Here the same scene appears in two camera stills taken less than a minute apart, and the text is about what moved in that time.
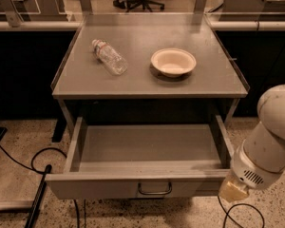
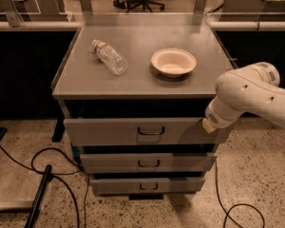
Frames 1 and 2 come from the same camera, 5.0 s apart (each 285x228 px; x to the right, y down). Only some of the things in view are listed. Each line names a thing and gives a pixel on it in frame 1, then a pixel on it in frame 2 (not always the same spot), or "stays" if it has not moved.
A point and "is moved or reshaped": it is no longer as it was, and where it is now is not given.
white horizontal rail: x=218 y=26 stays
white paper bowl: x=173 y=62 stays
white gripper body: x=251 y=170 to x=213 y=118
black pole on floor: x=31 y=218 stays
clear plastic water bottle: x=109 y=58 stays
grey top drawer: x=144 y=161 is moved or reshaped
